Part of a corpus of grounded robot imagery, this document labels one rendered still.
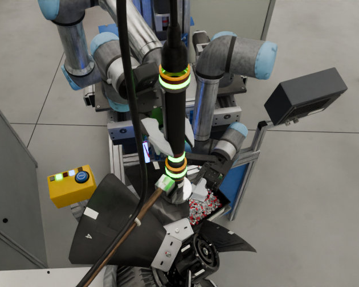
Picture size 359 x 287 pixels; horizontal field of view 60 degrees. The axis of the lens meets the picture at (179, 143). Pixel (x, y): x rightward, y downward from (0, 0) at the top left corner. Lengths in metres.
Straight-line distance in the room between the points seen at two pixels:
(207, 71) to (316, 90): 0.49
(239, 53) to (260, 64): 0.07
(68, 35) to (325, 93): 0.97
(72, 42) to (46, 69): 2.29
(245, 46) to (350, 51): 2.90
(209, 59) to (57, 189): 0.72
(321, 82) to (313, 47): 2.38
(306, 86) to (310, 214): 1.32
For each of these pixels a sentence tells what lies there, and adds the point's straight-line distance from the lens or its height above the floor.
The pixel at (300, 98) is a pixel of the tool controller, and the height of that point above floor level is 1.23.
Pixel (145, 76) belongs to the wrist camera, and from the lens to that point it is 0.55.
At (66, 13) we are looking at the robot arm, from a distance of 1.07.
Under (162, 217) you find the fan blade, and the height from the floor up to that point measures 1.19.
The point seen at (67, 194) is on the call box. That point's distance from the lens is 1.23.
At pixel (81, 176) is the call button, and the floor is 1.08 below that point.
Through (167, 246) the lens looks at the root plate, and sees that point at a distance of 0.89.
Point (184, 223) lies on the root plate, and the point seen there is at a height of 1.18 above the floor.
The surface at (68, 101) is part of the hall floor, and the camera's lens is 3.06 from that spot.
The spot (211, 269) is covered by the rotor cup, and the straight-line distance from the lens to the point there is 0.90.
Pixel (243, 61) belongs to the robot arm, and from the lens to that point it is 1.01.
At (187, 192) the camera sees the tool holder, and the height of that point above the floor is 1.46.
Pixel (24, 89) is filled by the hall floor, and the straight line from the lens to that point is 3.34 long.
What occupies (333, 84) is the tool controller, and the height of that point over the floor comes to 1.24.
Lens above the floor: 2.11
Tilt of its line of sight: 54 degrees down
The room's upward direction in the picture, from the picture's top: straight up
